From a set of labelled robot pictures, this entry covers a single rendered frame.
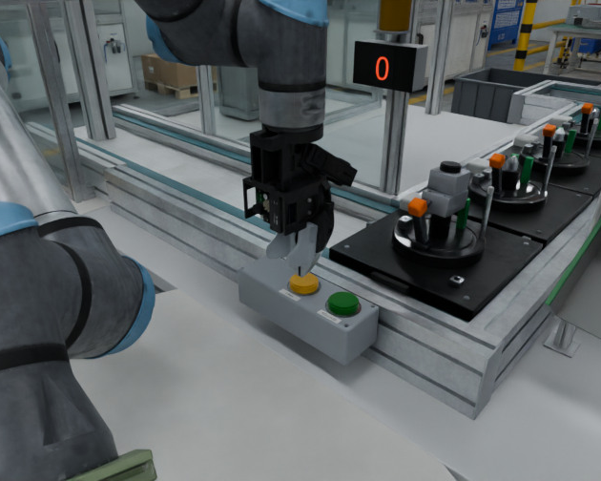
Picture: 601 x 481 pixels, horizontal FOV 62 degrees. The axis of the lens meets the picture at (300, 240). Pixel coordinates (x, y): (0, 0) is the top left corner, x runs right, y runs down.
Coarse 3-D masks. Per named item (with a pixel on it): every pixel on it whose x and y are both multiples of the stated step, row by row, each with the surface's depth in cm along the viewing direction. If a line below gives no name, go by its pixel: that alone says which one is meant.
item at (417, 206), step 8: (416, 200) 69; (424, 200) 68; (408, 208) 69; (416, 208) 68; (424, 208) 68; (416, 216) 69; (424, 216) 70; (416, 224) 71; (424, 224) 71; (416, 232) 72; (424, 232) 72; (416, 240) 73; (424, 240) 72
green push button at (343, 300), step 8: (336, 296) 66; (344, 296) 66; (352, 296) 66; (328, 304) 65; (336, 304) 64; (344, 304) 64; (352, 304) 64; (336, 312) 64; (344, 312) 64; (352, 312) 64
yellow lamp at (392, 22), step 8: (384, 0) 80; (392, 0) 79; (400, 0) 79; (408, 0) 79; (384, 8) 80; (392, 8) 80; (400, 8) 79; (408, 8) 80; (384, 16) 81; (392, 16) 80; (400, 16) 80; (408, 16) 81; (384, 24) 81; (392, 24) 81; (400, 24) 81; (408, 24) 82
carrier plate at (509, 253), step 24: (408, 216) 87; (456, 216) 87; (360, 240) 80; (384, 240) 80; (504, 240) 80; (528, 240) 80; (360, 264) 74; (384, 264) 73; (408, 264) 73; (480, 264) 73; (504, 264) 73; (432, 288) 68; (456, 288) 68; (480, 288) 68; (456, 312) 65
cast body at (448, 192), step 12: (444, 168) 72; (456, 168) 71; (432, 180) 73; (444, 180) 71; (456, 180) 70; (468, 180) 73; (432, 192) 72; (444, 192) 72; (456, 192) 71; (432, 204) 72; (444, 204) 71; (456, 204) 73; (444, 216) 72
